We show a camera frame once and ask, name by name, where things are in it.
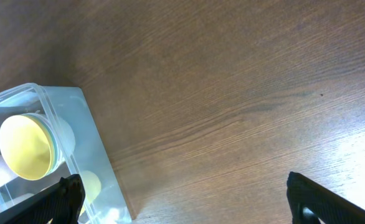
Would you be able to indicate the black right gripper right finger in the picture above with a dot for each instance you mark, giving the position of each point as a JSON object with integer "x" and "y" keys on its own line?
{"x": 312, "y": 203}

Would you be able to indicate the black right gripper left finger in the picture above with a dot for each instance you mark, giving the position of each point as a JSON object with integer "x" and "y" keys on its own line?
{"x": 60, "y": 203}

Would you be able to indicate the yellow plastic cup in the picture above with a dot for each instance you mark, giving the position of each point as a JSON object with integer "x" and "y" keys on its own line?
{"x": 92, "y": 186}

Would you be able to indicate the white plastic bowl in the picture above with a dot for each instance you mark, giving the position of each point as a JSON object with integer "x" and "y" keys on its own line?
{"x": 67, "y": 148}

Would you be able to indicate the yellow plastic bowl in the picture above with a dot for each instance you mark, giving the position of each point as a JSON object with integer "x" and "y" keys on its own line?
{"x": 27, "y": 147}

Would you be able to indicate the clear plastic storage bin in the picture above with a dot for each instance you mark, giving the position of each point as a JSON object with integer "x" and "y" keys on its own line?
{"x": 89, "y": 154}

